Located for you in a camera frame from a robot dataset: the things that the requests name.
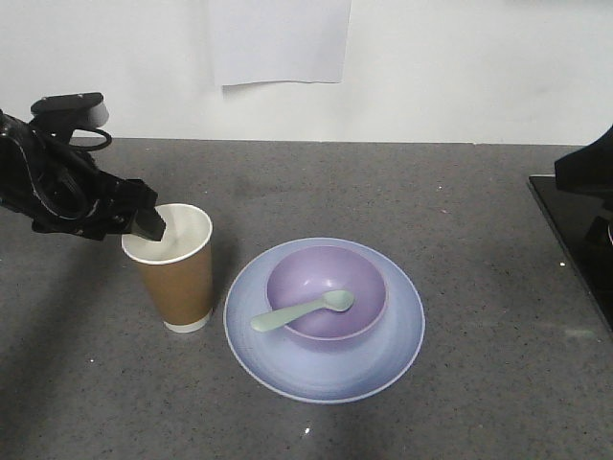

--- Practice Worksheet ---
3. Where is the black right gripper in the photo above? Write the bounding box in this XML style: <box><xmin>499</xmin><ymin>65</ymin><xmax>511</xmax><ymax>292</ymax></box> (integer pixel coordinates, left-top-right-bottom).
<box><xmin>555</xmin><ymin>127</ymin><xmax>612</xmax><ymax>211</ymax></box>

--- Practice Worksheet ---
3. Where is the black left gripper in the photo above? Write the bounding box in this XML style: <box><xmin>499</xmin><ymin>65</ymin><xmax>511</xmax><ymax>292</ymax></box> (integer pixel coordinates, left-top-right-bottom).
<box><xmin>1</xmin><ymin>113</ymin><xmax>166</xmax><ymax>242</ymax></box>

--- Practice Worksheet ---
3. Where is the brown paper cup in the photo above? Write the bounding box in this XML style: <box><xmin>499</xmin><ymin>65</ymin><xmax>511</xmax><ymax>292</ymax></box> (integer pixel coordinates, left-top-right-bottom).
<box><xmin>122</xmin><ymin>203</ymin><xmax>214</xmax><ymax>334</ymax></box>

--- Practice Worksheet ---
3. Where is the lavender plastic bowl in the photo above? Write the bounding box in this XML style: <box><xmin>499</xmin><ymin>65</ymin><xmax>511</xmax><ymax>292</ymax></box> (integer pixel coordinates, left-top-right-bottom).
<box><xmin>265</xmin><ymin>244</ymin><xmax>388</xmax><ymax>346</ymax></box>

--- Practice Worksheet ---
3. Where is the pale green plastic spoon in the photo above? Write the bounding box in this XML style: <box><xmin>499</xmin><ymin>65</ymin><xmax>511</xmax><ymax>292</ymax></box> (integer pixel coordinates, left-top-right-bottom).
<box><xmin>250</xmin><ymin>289</ymin><xmax>355</xmax><ymax>333</ymax></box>

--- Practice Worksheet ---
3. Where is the light blue round plate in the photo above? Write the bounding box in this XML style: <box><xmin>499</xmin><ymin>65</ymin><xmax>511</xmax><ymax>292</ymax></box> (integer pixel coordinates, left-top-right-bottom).
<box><xmin>223</xmin><ymin>238</ymin><xmax>425</xmax><ymax>404</ymax></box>

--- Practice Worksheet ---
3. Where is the black glass cooktop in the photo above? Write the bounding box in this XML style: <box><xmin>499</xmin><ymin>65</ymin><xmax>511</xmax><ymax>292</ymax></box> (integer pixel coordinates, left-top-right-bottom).
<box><xmin>528</xmin><ymin>174</ymin><xmax>612</xmax><ymax>325</ymax></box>

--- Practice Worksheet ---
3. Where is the white paper sheet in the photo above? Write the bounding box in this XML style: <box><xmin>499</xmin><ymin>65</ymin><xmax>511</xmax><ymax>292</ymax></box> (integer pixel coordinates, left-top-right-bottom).
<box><xmin>208</xmin><ymin>0</ymin><xmax>352</xmax><ymax>86</ymax></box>

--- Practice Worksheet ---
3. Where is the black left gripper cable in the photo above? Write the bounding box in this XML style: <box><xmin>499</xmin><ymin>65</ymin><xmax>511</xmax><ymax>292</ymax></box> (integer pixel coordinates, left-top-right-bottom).
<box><xmin>64</xmin><ymin>126</ymin><xmax>114</xmax><ymax>152</ymax></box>

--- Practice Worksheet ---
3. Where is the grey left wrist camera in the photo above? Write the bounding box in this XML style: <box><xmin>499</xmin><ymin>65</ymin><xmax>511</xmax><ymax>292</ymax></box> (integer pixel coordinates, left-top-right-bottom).
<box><xmin>31</xmin><ymin>92</ymin><xmax>109</xmax><ymax>129</ymax></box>

